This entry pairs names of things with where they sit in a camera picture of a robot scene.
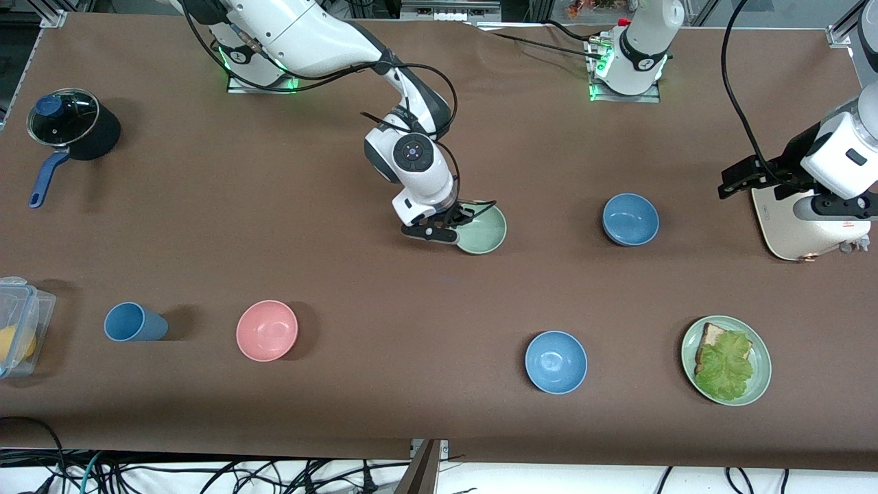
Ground brown table mat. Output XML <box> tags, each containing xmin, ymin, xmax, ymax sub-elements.
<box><xmin>0</xmin><ymin>12</ymin><xmax>878</xmax><ymax>473</ymax></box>

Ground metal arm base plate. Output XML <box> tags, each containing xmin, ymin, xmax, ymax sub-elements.
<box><xmin>226</xmin><ymin>51</ymin><xmax>300</xmax><ymax>95</ymax></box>
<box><xmin>589</xmin><ymin>41</ymin><xmax>663</xmax><ymax>104</ymax></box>

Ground aluminium frame profile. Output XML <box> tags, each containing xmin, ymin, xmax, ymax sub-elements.
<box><xmin>827</xmin><ymin>0</ymin><xmax>878</xmax><ymax>47</ymax></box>

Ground pale green bowl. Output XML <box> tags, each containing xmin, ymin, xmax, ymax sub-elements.
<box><xmin>453</xmin><ymin>201</ymin><xmax>508</xmax><ymax>255</ymax></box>

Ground grey power strip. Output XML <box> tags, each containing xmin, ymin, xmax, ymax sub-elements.
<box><xmin>401</xmin><ymin>0</ymin><xmax>501</xmax><ymax>21</ymax></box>

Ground black pot with blue handle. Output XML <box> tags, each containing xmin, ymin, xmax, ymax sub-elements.
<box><xmin>26</xmin><ymin>88</ymin><xmax>122</xmax><ymax>209</ymax></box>

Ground metal mount post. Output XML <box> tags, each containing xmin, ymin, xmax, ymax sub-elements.
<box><xmin>394</xmin><ymin>439</ymin><xmax>450</xmax><ymax>494</ymax></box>

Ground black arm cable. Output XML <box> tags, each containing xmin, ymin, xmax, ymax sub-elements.
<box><xmin>180</xmin><ymin>0</ymin><xmax>462</xmax><ymax>207</ymax></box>
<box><xmin>720</xmin><ymin>0</ymin><xmax>786</xmax><ymax>185</ymax></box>

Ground bright blue bowl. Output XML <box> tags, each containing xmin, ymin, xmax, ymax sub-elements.
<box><xmin>525</xmin><ymin>331</ymin><xmax>589</xmax><ymax>395</ymax></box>

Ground green lettuce leaf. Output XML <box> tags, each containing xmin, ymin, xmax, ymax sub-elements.
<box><xmin>695</xmin><ymin>331</ymin><xmax>755</xmax><ymax>401</ymax></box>

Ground black base power cable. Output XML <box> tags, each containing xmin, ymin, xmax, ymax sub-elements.
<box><xmin>466</xmin><ymin>21</ymin><xmax>604</xmax><ymax>54</ymax></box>

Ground clear plastic food container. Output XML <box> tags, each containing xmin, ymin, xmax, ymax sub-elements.
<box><xmin>0</xmin><ymin>277</ymin><xmax>57</xmax><ymax>379</ymax></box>

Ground pink bowl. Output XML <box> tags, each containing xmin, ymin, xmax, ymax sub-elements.
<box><xmin>236</xmin><ymin>300</ymin><xmax>299</xmax><ymax>362</ymax></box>

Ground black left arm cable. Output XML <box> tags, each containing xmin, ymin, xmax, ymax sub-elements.
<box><xmin>720</xmin><ymin>0</ymin><xmax>786</xmax><ymax>185</ymax></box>

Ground blue plastic cup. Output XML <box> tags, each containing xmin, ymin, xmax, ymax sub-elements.
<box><xmin>104</xmin><ymin>302</ymin><xmax>169</xmax><ymax>342</ymax></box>

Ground white bread slice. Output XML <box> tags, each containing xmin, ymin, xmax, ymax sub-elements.
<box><xmin>694</xmin><ymin>322</ymin><xmax>729</xmax><ymax>375</ymax></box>

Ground pale green plate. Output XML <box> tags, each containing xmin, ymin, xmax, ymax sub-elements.
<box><xmin>681</xmin><ymin>315</ymin><xmax>772</xmax><ymax>407</ymax></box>

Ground teal cable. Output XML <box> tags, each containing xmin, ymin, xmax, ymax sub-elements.
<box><xmin>81</xmin><ymin>449</ymin><xmax>104</xmax><ymax>494</ymax></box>

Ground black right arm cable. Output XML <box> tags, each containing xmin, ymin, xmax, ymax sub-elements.
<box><xmin>180</xmin><ymin>0</ymin><xmax>462</xmax><ymax>207</ymax></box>

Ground glass lid with blue knob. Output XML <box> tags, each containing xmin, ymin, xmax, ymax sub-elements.
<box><xmin>26</xmin><ymin>88</ymin><xmax>100</xmax><ymax>147</ymax></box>

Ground dusky blue bowl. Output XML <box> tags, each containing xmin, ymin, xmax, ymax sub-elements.
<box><xmin>602</xmin><ymin>193</ymin><xmax>660</xmax><ymax>247</ymax></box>

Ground cream white toaster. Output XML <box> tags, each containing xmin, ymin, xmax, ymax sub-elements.
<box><xmin>752</xmin><ymin>182</ymin><xmax>872</xmax><ymax>262</ymax></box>

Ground yellow fruit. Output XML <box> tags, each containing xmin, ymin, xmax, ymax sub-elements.
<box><xmin>0</xmin><ymin>326</ymin><xmax>36</xmax><ymax>363</ymax></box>

